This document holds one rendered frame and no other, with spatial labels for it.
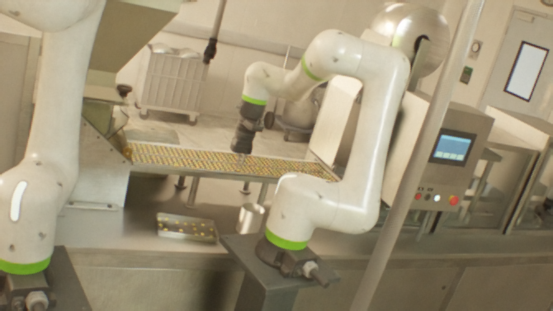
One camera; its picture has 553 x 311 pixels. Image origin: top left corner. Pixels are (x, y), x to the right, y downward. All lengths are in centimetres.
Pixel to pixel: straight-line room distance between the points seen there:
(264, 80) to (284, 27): 419
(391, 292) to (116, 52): 137
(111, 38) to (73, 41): 51
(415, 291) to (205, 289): 92
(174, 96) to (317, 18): 195
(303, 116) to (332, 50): 429
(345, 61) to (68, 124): 71
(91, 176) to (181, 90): 349
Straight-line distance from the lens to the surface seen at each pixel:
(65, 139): 117
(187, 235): 168
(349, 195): 139
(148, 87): 509
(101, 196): 177
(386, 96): 142
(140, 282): 167
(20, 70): 155
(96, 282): 164
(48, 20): 93
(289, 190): 135
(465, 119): 195
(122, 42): 161
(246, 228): 178
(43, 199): 104
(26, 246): 108
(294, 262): 139
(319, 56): 140
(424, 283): 225
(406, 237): 222
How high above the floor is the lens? 164
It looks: 18 degrees down
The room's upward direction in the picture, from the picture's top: 17 degrees clockwise
